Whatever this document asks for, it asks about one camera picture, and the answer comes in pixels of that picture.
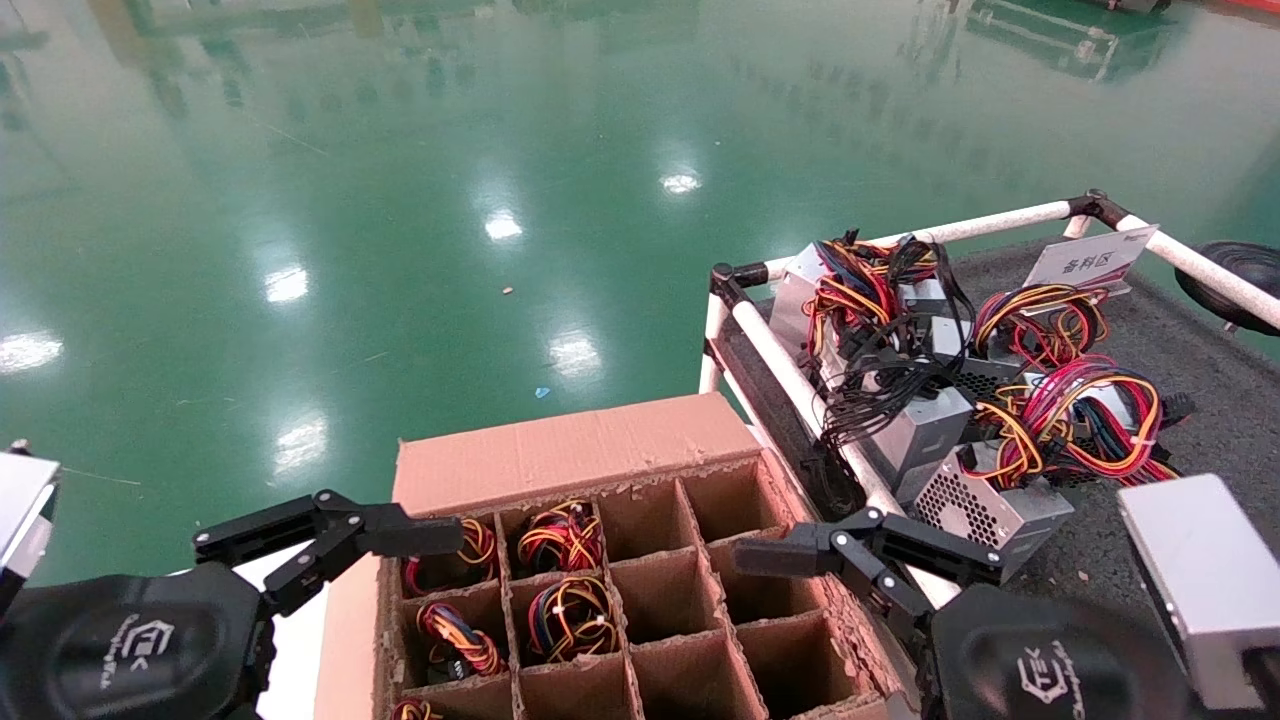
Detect black round wheel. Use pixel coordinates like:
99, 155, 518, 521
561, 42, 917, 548
1174, 241, 1280, 336

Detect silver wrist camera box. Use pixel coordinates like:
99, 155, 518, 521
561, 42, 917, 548
1117, 474, 1280, 713
0, 450, 63, 601

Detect white pipe rail frame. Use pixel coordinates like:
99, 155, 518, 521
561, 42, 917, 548
698, 188, 1280, 611

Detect black pipe joint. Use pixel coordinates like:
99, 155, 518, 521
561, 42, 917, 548
1066, 188, 1131, 229
710, 262, 769, 309

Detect mesh power supply looped cables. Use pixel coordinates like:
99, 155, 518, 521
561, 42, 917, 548
930, 283, 1111, 401

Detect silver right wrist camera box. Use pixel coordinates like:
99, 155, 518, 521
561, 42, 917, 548
1117, 474, 1280, 713

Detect silver power supply orange cables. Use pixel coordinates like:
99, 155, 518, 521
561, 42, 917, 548
770, 232, 951, 361

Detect power supply with pink-red cables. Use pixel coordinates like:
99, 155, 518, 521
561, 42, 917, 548
913, 355, 1183, 584

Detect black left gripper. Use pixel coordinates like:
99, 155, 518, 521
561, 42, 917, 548
0, 490, 467, 720

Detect cardboard grid divider insert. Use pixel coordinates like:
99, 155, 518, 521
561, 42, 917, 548
378, 455, 901, 720

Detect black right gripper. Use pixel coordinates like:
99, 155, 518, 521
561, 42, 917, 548
733, 506, 1206, 720

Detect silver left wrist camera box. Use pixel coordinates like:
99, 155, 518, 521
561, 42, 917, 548
0, 450, 63, 601

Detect silver power supply black cables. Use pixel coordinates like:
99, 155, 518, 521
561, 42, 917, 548
815, 300, 979, 498

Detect brown cardboard box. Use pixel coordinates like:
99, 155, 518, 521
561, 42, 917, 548
315, 392, 946, 720

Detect white label sign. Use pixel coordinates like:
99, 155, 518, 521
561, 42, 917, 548
1023, 224, 1161, 299

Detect grey power supply red-blue cables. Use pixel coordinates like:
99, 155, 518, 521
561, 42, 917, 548
1025, 372, 1198, 431

